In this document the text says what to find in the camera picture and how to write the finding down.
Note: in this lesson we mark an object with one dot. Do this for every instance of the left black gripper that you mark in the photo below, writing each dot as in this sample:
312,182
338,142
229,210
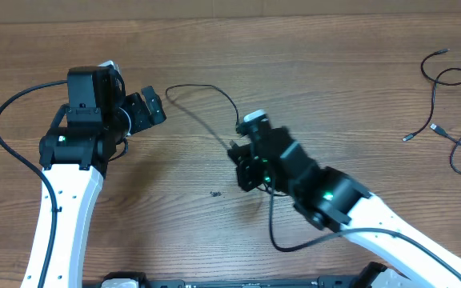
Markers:
142,118

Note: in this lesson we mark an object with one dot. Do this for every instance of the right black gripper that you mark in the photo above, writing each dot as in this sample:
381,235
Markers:
245,167

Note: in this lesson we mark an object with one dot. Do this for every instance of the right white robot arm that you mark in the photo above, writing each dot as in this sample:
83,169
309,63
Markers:
330,199

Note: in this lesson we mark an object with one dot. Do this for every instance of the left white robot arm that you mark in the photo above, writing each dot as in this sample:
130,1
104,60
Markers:
74,155

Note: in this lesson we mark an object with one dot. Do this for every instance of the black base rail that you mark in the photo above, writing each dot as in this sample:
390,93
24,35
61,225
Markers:
325,281

